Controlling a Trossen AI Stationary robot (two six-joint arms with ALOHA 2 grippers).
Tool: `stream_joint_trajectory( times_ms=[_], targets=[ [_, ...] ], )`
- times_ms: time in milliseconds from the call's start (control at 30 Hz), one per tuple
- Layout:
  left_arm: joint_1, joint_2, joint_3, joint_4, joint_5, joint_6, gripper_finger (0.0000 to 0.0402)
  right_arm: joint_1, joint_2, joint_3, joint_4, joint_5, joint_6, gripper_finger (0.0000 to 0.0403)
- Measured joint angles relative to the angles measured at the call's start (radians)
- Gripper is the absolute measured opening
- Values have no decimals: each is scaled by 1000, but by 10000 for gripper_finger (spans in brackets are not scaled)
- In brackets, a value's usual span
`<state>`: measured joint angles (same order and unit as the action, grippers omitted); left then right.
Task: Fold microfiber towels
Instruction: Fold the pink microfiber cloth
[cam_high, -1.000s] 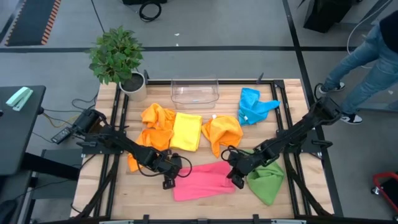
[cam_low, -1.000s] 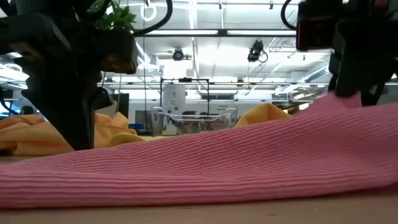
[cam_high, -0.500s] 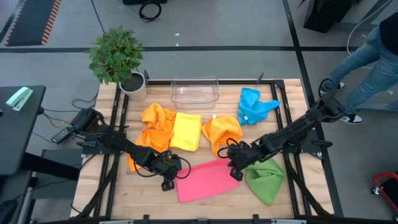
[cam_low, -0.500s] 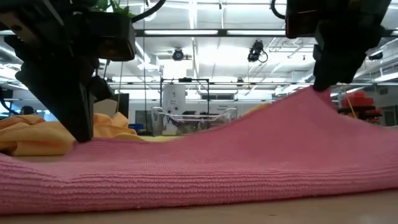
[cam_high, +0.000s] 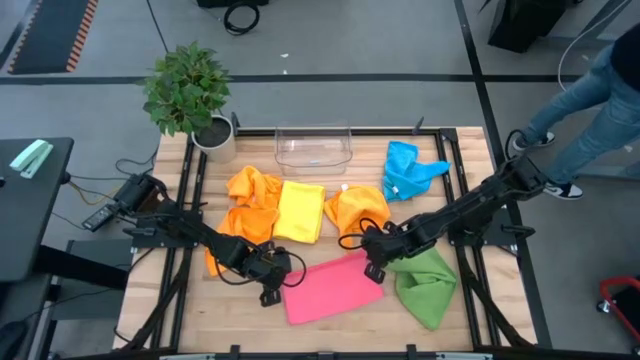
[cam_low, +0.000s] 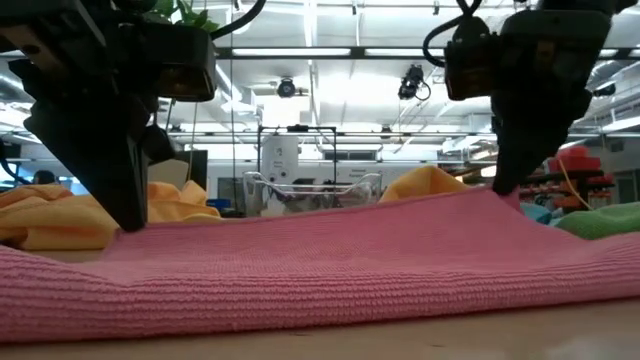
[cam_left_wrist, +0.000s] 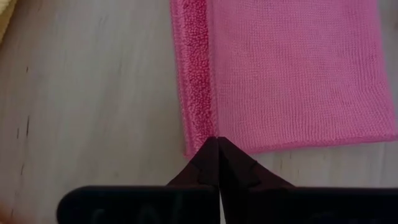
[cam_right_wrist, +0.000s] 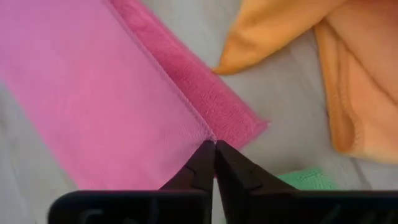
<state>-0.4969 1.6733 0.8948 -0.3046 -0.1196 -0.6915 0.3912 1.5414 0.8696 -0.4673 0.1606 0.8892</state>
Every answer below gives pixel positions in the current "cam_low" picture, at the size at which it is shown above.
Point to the pink microfiber towel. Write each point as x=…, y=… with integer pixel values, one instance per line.
x=320, y=260

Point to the black ceiling-mounted camera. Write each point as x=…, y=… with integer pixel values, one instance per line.
x=411, y=82

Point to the blue microfiber towel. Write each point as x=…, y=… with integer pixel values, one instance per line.
x=535, y=212

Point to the clear plastic bin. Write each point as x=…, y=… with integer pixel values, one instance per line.
x=310, y=197

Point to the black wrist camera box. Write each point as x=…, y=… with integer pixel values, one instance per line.
x=470, y=65
x=180, y=60

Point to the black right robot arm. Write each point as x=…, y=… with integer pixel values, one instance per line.
x=575, y=5

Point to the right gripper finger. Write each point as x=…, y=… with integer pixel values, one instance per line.
x=525, y=150

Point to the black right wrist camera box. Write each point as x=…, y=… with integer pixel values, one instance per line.
x=470, y=65

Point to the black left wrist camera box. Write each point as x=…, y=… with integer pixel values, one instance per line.
x=180, y=60

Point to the black ceiling fixture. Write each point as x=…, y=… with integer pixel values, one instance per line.
x=604, y=90

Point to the green potted plant white pot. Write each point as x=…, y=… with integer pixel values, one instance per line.
x=197, y=20

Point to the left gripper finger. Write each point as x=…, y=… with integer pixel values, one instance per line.
x=100, y=160

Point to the rack with red bins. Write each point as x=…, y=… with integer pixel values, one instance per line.
x=575, y=162

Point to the green microfiber towel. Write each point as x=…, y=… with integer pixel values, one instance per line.
x=600, y=222

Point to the person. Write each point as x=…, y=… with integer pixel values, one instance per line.
x=44, y=177

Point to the white machine in black frame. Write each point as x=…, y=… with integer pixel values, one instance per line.
x=280, y=157

